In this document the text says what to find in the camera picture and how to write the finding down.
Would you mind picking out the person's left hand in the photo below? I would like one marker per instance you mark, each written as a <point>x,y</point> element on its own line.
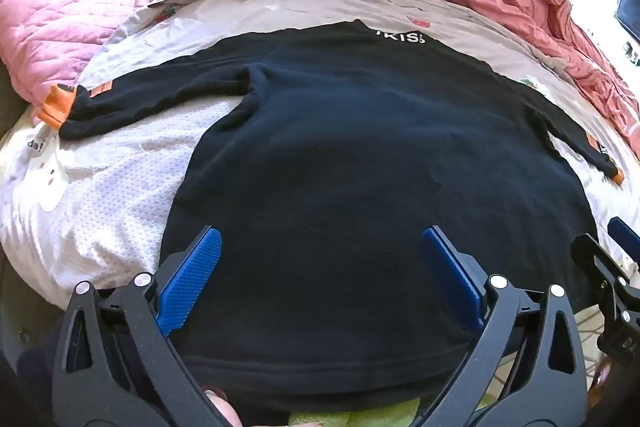
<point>222,409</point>

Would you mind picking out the black sweater with orange patches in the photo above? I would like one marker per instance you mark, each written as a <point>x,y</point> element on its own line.
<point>350,157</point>

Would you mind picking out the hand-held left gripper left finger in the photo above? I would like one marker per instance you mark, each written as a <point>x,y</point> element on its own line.
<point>192,279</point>

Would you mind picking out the pink quilted blanket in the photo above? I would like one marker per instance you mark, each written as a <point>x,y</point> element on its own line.
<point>75,22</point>

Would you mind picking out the beige strawberry print bed sheet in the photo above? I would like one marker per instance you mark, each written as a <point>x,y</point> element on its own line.
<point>115,207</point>

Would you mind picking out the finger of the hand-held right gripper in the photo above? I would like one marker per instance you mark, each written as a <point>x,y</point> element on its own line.
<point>624,233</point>
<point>592,254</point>

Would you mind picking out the black flat screen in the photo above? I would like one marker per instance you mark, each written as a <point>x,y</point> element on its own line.
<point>629,7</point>

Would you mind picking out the yellow-green cloth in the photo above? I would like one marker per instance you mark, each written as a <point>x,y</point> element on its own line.
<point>350,417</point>

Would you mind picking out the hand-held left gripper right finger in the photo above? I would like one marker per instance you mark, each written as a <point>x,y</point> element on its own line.
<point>452,277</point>

